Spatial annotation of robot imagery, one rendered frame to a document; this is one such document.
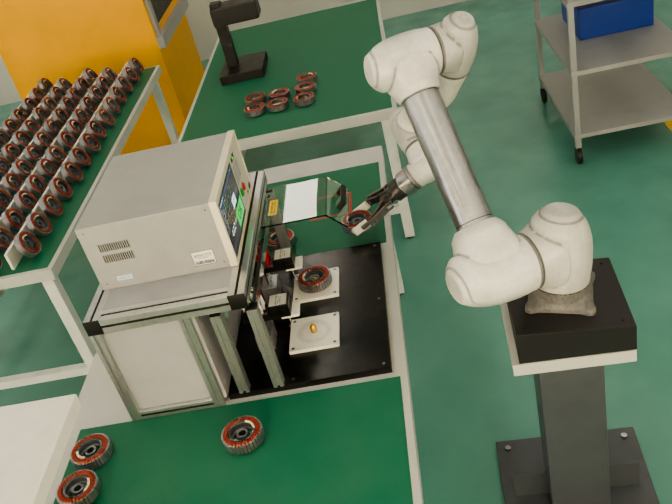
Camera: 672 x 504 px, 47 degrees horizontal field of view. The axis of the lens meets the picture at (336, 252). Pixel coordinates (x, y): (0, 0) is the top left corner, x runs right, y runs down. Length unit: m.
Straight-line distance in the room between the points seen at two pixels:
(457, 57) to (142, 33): 3.79
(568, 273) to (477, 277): 0.26
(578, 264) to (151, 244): 1.11
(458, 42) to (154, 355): 1.17
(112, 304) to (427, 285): 1.92
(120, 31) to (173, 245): 3.74
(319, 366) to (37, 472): 0.90
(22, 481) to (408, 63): 1.32
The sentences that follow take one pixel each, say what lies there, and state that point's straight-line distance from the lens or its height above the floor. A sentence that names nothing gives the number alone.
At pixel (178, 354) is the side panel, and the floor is 0.95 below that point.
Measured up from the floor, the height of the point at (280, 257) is 0.92.
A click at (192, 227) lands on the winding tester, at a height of 1.26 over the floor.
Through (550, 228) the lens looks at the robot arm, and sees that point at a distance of 2.02.
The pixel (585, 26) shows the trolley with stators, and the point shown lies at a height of 0.62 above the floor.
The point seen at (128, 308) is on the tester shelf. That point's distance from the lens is 2.12.
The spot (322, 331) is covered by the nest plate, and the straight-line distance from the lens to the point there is 2.34.
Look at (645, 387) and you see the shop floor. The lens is 3.15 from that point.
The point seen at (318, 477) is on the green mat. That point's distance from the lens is 1.99.
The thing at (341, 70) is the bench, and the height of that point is 0.75.
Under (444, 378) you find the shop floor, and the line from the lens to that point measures 3.23.
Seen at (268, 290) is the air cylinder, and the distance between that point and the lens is 2.51.
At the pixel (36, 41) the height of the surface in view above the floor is 0.96.
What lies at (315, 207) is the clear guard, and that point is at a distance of 2.37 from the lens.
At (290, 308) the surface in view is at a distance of 2.27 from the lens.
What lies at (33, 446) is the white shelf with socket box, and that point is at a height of 1.20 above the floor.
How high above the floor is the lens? 2.22
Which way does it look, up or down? 33 degrees down
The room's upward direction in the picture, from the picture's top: 15 degrees counter-clockwise
